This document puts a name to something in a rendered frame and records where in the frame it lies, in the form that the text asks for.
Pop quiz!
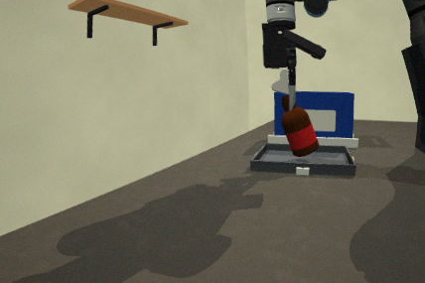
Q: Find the brown bottle with red label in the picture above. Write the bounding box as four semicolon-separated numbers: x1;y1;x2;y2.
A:
281;95;319;157

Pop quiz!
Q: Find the blue plastic crate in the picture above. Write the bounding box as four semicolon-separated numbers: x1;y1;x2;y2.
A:
274;91;354;138

